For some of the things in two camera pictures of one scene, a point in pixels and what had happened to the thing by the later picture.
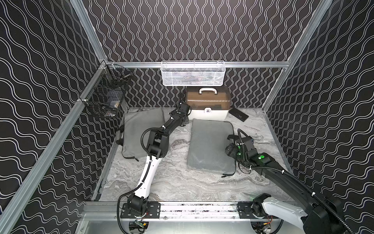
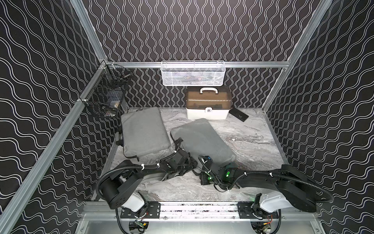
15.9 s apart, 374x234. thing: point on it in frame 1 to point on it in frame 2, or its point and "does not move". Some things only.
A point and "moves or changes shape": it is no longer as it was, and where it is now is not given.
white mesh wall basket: (193, 73) does not move
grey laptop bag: (136, 120) does not move
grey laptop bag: (207, 142) moves or changes shape
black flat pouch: (238, 114) does not move
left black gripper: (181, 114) to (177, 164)
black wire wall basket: (105, 96) does not move
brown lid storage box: (208, 102) does not move
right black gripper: (232, 153) to (201, 175)
